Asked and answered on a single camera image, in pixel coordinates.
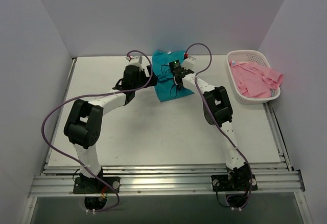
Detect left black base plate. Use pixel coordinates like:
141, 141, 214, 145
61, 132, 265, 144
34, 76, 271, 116
73, 176, 121, 194

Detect black thin cable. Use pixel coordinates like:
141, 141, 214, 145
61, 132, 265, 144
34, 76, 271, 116
157, 64, 181, 98

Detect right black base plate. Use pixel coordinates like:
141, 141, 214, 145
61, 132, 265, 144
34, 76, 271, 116
211, 174, 250, 192

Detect pink t-shirt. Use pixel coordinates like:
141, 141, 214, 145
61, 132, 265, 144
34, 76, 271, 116
229, 61, 284, 99

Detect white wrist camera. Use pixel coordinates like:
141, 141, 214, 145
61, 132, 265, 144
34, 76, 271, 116
126, 56, 143, 69
181, 53, 196, 70

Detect teal t-shirt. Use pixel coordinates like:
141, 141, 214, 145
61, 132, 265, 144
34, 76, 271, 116
152, 51, 193, 102

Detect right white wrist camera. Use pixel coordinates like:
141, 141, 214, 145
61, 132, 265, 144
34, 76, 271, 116
181, 53, 196, 70

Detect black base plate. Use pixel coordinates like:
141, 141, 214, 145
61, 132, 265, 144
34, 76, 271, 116
211, 174, 250, 192
73, 176, 121, 194

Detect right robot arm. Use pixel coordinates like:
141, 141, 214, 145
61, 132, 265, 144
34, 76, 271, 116
168, 57, 252, 190

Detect white perforated plastic basket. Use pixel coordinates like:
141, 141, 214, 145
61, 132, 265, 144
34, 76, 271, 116
226, 50, 283, 105

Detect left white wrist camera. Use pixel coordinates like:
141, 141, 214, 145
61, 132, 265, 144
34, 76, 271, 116
126, 56, 143, 69

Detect aluminium rail frame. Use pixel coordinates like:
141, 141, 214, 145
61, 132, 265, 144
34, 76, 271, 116
30, 55, 305, 197

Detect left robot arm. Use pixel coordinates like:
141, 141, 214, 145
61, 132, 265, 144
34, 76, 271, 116
64, 64, 158, 193

